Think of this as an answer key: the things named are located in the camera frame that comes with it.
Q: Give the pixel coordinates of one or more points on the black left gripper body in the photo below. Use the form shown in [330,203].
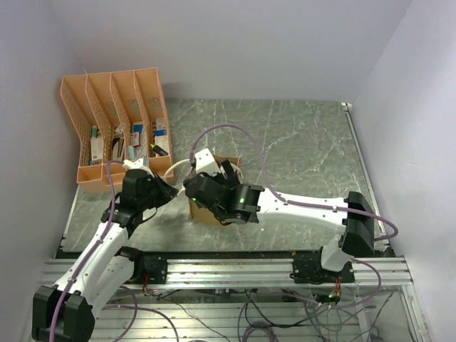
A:
[149,199]

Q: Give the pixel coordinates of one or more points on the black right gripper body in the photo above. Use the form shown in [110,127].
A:
[230,181]

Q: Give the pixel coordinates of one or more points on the watermelon print canvas bag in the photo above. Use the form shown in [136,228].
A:
[203,215]

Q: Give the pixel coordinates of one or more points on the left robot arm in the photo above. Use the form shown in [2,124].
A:
[67,310]

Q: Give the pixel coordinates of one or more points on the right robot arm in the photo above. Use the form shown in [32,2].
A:
[349,218]

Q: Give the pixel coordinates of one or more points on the yellow highlighter marker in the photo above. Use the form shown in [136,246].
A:
[158,150]

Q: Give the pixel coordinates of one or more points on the white medicine box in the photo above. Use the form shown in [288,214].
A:
[96,150]

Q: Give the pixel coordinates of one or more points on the orange plastic file organizer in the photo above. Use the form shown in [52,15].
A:
[110,105]

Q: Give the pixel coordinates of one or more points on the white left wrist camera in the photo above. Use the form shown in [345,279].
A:
[139,164]

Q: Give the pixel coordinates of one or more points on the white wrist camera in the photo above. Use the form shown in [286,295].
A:
[139,164]
[203,162]

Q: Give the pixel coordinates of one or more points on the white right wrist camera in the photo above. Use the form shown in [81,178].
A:
[203,162]

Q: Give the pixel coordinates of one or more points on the aluminium mounting rail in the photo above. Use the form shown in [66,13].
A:
[257,273]

